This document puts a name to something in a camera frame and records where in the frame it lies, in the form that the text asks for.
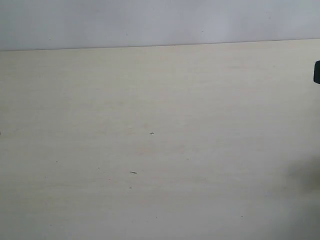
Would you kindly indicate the black jacket sleeve forearm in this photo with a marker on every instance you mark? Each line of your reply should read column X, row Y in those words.
column 316, row 73

